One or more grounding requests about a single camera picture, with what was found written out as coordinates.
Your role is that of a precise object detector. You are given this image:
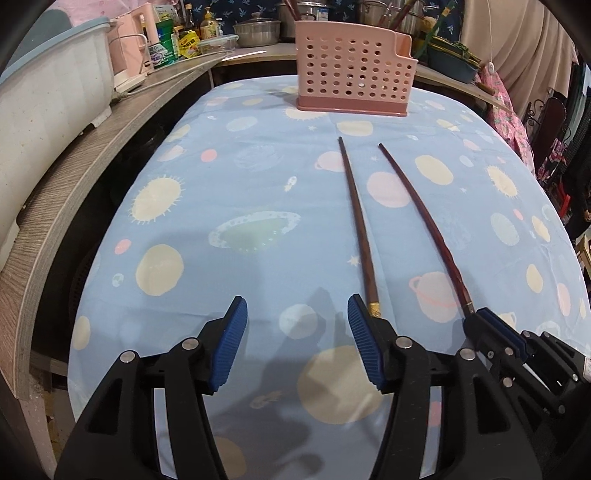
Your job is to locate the dark red chopstick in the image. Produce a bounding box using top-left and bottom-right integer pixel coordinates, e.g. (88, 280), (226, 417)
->
(378, 143), (476, 317)
(338, 137), (382, 317)

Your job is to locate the beige curtain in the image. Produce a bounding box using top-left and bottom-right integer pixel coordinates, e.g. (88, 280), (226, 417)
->
(460, 0), (576, 116)

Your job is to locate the pink perforated utensil basket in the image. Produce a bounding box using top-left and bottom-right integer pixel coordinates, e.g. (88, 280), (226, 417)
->
(295, 20), (418, 117)

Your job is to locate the blue planet-print tablecloth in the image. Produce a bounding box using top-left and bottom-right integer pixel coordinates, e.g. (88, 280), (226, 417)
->
(68, 76), (590, 479)

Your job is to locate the large steel steamer pot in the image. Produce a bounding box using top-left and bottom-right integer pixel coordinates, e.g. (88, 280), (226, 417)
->
(358, 0), (427, 36)

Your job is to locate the pink electric kettle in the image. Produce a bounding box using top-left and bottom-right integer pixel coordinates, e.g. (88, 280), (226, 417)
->
(107, 2), (159, 92)

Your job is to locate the clear food container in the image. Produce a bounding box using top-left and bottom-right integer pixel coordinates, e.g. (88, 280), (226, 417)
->
(198, 34), (238, 55)

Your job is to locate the yellow sauce bottle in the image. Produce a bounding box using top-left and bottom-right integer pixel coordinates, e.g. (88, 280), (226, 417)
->
(199, 6), (219, 40)

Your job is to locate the white plastic tub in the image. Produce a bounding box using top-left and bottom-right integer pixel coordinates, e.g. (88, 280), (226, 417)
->
(0, 17), (114, 264)

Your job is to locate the blue basin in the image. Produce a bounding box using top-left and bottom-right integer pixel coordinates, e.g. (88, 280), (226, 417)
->
(427, 45), (480, 84)

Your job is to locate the pink pineapple apron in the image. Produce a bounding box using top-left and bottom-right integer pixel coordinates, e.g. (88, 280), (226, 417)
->
(479, 62), (535, 175)

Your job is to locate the small lidded steel pot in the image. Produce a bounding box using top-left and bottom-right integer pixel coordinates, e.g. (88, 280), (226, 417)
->
(233, 12), (280, 48)

